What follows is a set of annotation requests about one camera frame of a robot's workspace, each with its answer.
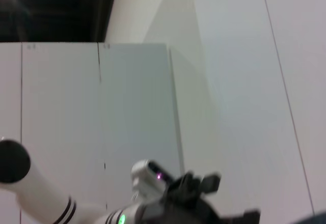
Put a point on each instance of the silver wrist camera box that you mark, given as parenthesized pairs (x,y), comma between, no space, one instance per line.
(147,180)

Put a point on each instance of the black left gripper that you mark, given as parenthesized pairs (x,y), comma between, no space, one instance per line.
(183,203)

